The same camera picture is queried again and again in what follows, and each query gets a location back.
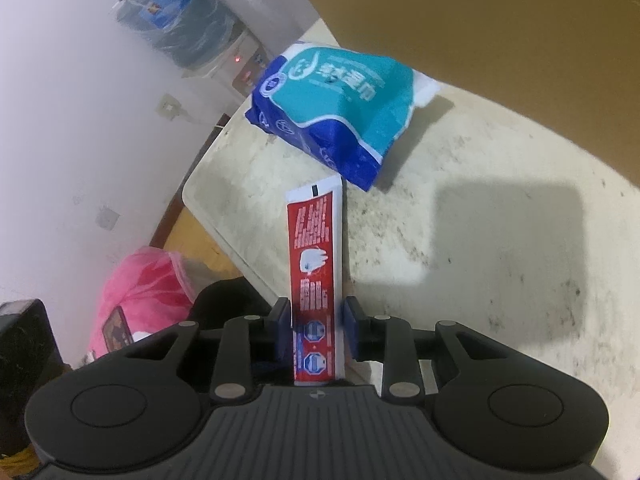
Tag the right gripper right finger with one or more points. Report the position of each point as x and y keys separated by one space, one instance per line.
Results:
x=390 y=342

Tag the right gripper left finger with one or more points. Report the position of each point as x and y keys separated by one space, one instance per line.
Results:
x=253 y=351

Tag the red toothpaste tube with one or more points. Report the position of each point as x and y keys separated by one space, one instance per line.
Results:
x=314 y=214

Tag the blue tissue pack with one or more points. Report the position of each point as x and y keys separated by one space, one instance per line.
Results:
x=344 y=108

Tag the white water dispenser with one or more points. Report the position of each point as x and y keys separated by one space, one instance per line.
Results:
x=237 y=69

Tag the brown cardboard box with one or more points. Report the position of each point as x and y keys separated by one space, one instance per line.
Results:
x=570 y=65

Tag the blue water jug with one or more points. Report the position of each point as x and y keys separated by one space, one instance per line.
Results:
x=190 y=32

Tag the white wall socket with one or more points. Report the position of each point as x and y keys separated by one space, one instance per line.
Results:
x=169 y=107

